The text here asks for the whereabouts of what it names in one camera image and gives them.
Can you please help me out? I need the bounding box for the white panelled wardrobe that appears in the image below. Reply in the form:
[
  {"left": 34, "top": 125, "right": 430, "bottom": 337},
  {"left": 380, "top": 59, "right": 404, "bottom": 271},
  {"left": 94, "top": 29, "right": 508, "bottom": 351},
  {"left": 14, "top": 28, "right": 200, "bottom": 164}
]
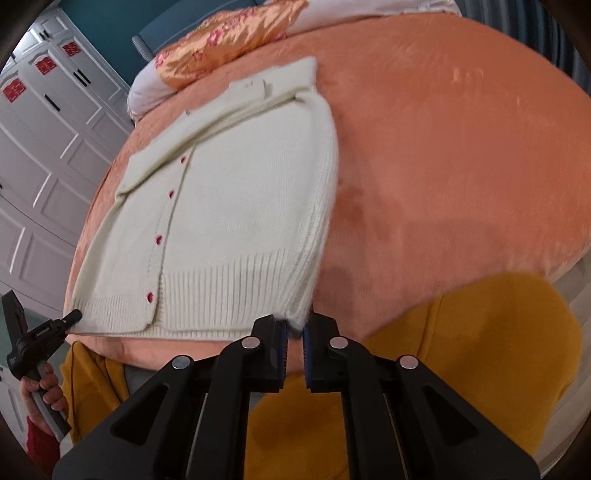
[{"left": 0, "top": 9, "right": 134, "bottom": 324}]

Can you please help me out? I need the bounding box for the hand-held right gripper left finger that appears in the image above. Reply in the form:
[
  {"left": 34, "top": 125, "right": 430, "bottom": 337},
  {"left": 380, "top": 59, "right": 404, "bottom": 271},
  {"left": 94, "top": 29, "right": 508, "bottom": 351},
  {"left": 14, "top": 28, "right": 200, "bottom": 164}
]
[{"left": 52, "top": 315, "right": 291, "bottom": 480}]

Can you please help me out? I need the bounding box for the white knitted cardigan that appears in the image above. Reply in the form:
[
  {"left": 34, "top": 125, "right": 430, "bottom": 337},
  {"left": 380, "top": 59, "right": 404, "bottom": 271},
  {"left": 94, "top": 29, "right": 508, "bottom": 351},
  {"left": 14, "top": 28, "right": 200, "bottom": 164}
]
[{"left": 69, "top": 56, "right": 341, "bottom": 343}]

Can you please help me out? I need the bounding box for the blue-grey striped curtain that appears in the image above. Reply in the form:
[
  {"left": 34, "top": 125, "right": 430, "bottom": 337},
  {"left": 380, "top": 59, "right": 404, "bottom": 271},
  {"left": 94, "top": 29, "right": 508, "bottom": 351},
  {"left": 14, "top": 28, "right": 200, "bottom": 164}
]
[{"left": 522, "top": 0, "right": 591, "bottom": 95}]

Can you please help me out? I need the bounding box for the orange plush blanket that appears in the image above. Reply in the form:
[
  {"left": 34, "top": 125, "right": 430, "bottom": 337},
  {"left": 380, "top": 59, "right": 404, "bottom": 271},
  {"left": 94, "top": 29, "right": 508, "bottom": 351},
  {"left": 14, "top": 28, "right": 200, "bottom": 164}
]
[{"left": 65, "top": 16, "right": 591, "bottom": 370}]

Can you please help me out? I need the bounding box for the person's left hand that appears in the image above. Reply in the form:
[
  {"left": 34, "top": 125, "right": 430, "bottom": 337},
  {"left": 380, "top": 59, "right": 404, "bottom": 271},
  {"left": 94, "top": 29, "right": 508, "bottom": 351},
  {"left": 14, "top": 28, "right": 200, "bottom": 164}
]
[{"left": 19, "top": 371, "right": 68, "bottom": 432}]

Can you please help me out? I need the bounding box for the orange satin floral pillow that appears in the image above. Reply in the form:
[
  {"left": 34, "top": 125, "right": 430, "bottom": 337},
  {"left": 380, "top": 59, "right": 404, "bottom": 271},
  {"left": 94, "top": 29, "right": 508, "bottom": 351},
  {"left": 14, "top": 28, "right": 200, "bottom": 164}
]
[{"left": 154, "top": 0, "right": 309, "bottom": 89}]

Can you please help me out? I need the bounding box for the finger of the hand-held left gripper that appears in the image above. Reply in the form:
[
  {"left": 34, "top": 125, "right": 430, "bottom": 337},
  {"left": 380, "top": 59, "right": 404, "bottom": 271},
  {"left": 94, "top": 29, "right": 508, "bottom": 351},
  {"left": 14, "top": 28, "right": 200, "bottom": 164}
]
[{"left": 54, "top": 310, "right": 83, "bottom": 330}]

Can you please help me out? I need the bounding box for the white bedding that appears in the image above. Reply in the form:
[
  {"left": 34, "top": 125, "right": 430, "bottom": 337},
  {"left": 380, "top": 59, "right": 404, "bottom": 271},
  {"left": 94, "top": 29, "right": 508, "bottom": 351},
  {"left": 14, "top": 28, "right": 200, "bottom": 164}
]
[{"left": 127, "top": 0, "right": 462, "bottom": 123}]

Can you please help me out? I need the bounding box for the grey-blue headboard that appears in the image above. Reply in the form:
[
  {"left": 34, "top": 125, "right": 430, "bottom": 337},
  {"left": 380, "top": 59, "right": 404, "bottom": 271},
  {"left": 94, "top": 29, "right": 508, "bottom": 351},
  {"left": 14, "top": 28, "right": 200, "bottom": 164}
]
[{"left": 131, "top": 34, "right": 154, "bottom": 60}]

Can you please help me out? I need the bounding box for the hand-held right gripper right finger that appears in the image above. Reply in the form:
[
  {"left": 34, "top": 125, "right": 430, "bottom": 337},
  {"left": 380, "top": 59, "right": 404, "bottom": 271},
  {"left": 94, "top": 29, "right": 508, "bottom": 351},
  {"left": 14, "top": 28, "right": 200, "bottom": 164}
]
[{"left": 302, "top": 314, "right": 541, "bottom": 480}]

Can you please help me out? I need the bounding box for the person's left forearm red sleeve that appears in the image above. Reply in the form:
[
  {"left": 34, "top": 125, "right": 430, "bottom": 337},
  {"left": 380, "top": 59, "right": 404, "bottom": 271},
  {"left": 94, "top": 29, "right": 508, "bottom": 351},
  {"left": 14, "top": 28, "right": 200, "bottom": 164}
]
[{"left": 25, "top": 415, "right": 63, "bottom": 476}]

